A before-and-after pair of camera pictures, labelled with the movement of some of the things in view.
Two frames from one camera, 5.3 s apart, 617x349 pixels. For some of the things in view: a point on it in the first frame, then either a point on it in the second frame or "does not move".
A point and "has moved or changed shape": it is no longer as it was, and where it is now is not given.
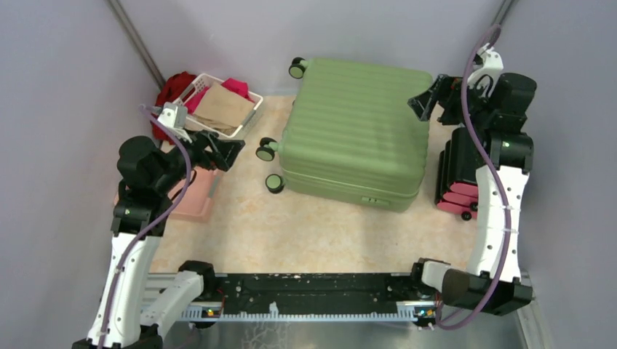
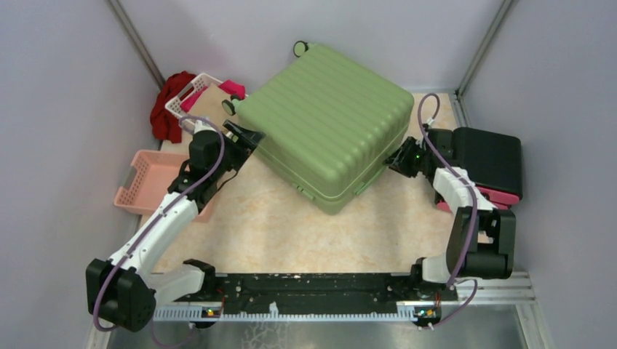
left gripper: (210, 150) to (243, 139)
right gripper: (442, 96) to (402, 157)
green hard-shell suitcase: (349, 135) has moved or changed shape
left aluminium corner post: (126, 23) does not move
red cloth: (170, 89) does not move
